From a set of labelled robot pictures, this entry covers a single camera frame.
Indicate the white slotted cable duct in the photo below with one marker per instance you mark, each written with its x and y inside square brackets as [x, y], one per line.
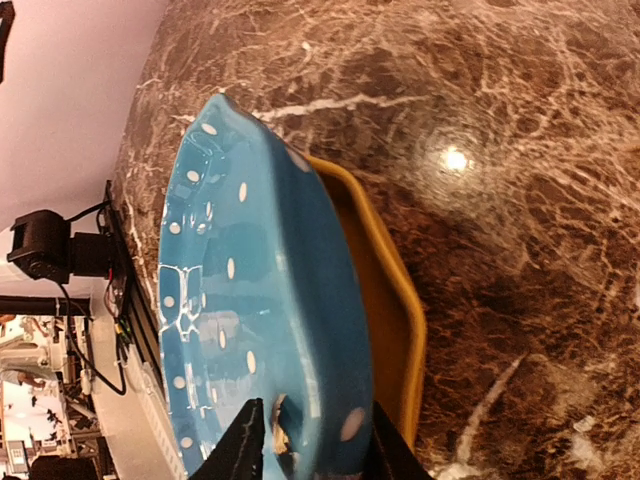
[153, 404]

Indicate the black left frame post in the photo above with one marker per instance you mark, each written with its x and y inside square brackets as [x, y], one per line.
[7, 15]

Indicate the yellow polka dot plate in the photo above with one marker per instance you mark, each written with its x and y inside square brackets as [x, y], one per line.
[397, 322]

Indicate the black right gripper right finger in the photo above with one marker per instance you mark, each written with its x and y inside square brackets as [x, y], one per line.
[390, 456]

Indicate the black front rail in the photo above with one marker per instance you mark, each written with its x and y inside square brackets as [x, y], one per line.
[131, 304]

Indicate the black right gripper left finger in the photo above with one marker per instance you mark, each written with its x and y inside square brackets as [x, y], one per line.
[238, 455]

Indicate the blue polka dot plate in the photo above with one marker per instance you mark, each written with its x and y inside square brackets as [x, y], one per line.
[258, 297]

